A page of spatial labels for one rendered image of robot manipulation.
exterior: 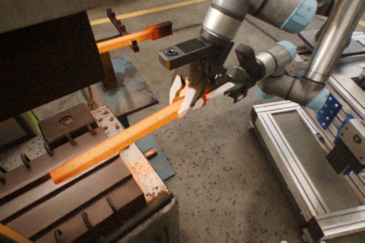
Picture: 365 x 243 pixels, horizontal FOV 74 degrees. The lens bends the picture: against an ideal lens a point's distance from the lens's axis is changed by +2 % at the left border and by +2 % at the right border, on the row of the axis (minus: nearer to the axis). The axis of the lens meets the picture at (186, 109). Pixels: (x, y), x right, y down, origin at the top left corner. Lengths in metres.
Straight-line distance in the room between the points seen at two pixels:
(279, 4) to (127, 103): 0.71
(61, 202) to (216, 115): 1.55
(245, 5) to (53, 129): 0.51
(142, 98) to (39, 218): 0.65
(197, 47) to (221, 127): 1.40
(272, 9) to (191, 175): 1.27
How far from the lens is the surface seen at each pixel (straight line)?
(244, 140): 1.81
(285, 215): 1.62
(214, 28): 0.50
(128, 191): 0.51
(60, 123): 0.68
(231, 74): 0.67
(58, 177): 0.54
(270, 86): 0.84
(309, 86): 0.83
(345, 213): 1.50
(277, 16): 0.53
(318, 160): 1.62
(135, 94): 1.06
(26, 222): 0.55
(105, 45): 0.88
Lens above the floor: 1.44
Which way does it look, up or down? 47 degrees down
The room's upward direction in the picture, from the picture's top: straight up
